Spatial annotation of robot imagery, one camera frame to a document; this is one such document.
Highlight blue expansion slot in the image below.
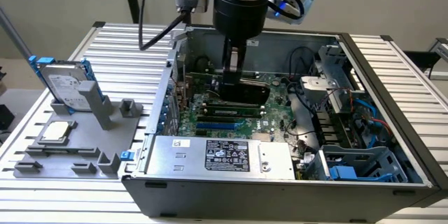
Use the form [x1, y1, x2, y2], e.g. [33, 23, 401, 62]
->
[195, 121, 236, 131]

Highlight grey power supply unit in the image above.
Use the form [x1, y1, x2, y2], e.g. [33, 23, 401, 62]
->
[137, 135, 299, 180]

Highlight blue drive bay latch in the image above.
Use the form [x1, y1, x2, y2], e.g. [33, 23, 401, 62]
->
[328, 165, 359, 182]

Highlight aluminium frame profile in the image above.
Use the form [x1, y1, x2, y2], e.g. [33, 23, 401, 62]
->
[0, 6, 35, 60]

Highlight black camera cable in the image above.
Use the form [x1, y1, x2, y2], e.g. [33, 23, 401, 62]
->
[139, 0, 193, 51]

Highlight black box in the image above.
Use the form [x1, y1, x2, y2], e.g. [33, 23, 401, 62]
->
[0, 104, 16, 131]

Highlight blue case latch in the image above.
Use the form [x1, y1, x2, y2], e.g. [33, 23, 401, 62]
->
[119, 149, 136, 162]

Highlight blue disk caddy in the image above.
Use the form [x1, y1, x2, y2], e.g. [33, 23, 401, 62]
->
[27, 55, 109, 104]

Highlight silver CPU chip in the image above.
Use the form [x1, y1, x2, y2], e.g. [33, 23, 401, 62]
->
[40, 121, 77, 141]

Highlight red wire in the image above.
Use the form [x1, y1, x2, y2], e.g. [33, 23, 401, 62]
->
[371, 118, 396, 142]

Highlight green motherboard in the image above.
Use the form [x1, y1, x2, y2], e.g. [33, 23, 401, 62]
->
[177, 71, 317, 158]

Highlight silver hard disk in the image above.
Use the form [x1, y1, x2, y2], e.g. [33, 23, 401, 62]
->
[37, 62, 93, 112]

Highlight plain black RAM stick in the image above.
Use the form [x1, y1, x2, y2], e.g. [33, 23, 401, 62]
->
[203, 101, 263, 110]

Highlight silver cooler shroud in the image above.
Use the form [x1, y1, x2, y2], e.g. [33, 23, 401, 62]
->
[288, 94, 323, 153]

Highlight aluminium frame with black plate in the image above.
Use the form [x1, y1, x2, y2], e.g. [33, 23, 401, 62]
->
[401, 37, 448, 80]

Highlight grey plastic drive bay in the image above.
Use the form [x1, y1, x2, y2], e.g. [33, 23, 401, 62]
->
[307, 144, 411, 183]

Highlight blue wire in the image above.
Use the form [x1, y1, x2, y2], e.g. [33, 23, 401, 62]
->
[352, 97, 384, 154]

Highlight grey metal disk bay cage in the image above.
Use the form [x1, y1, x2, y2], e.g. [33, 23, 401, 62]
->
[300, 45, 367, 116]

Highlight black open PC case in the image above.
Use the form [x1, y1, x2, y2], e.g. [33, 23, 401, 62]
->
[120, 25, 448, 217]

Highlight RAM stick with white label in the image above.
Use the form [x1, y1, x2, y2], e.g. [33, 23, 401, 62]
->
[204, 108, 264, 119]

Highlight black wire loop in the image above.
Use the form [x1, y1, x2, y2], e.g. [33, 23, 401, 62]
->
[289, 46, 319, 79]

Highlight grey parts rack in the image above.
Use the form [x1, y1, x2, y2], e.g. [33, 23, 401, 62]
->
[12, 80, 145, 180]

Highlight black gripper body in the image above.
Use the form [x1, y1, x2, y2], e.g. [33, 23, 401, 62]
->
[212, 0, 269, 51]

